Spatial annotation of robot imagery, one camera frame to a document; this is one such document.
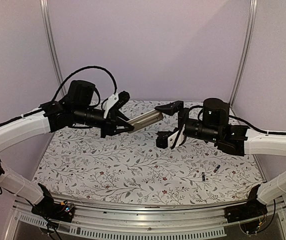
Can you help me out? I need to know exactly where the black aaa battery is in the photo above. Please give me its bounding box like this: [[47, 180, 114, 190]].
[[213, 165, 221, 173], [201, 172, 206, 182]]

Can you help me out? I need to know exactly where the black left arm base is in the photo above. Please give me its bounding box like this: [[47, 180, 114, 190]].
[[31, 183, 75, 223]]

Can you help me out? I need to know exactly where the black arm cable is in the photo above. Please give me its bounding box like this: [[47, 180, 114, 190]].
[[229, 113, 286, 137], [52, 65, 118, 101]]

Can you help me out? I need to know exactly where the aluminium frame post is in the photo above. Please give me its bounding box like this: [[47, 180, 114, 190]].
[[39, 0, 67, 101], [229, 0, 258, 108]]

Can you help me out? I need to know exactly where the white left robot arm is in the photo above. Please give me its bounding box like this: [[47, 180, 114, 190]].
[[0, 90, 134, 217]]

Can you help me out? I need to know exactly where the white remote control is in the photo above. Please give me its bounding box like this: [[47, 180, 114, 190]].
[[128, 109, 164, 133]]

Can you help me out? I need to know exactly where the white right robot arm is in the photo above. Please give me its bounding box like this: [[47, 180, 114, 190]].
[[155, 98, 286, 218]]

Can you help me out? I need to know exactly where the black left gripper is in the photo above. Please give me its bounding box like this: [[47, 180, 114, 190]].
[[73, 104, 134, 138]]

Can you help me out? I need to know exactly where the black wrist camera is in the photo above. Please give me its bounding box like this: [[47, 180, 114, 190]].
[[202, 98, 230, 129], [66, 80, 96, 107]]

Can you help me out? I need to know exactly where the right aluminium frame post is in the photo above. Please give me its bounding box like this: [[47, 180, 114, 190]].
[[229, 0, 258, 108]]

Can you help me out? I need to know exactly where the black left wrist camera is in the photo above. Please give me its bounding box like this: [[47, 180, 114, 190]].
[[66, 80, 96, 107]]

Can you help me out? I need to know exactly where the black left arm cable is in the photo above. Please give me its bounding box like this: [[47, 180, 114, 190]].
[[52, 65, 118, 101]]

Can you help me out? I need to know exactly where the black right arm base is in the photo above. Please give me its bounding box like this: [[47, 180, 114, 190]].
[[224, 184, 268, 235]]

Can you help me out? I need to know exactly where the left aluminium frame post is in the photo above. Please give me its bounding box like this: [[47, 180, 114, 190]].
[[39, 0, 67, 101]]

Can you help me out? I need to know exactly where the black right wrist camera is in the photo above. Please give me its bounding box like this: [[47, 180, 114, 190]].
[[202, 98, 230, 129]]

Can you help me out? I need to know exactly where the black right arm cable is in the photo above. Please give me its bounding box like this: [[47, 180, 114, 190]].
[[229, 113, 286, 137]]

